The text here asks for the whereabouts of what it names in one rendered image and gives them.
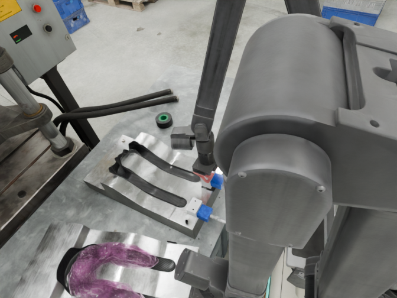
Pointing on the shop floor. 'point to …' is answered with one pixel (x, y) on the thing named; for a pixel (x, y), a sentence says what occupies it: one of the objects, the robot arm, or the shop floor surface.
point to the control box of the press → (41, 53)
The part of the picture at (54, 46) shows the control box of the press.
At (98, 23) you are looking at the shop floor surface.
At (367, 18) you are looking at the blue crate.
